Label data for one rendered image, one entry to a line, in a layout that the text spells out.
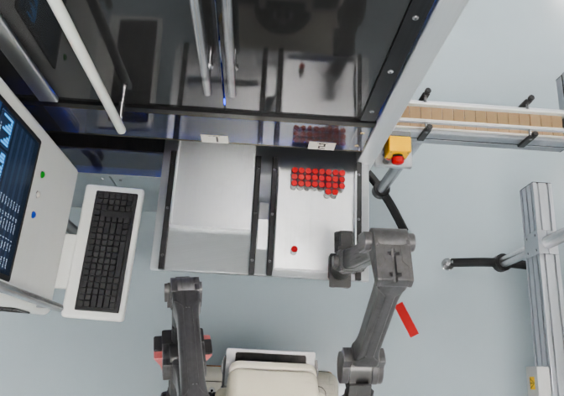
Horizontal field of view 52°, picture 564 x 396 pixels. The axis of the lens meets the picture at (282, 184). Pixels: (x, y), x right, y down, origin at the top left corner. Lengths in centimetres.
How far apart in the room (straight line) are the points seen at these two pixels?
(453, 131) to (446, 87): 120
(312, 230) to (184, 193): 44
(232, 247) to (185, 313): 62
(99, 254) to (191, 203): 34
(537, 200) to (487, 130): 53
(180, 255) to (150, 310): 91
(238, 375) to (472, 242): 184
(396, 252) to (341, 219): 72
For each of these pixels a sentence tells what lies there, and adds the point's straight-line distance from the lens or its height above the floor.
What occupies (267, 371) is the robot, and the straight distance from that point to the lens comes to 139.
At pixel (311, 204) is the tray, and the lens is 192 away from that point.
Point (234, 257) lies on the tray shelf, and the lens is 187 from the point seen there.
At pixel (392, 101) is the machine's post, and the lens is 157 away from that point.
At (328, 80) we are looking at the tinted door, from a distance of 148.
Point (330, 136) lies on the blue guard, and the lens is 178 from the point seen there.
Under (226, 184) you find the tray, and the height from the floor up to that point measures 88.
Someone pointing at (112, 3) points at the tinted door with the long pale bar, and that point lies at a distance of 130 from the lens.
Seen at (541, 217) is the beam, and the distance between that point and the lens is 253.
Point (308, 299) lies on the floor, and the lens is 275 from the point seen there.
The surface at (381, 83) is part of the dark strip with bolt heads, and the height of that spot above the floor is 144.
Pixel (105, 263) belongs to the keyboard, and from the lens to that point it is 198.
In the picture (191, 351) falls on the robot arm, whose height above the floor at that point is 151.
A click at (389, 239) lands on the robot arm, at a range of 122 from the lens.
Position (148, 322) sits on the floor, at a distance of 276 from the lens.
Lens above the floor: 271
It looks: 71 degrees down
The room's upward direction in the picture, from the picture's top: 10 degrees clockwise
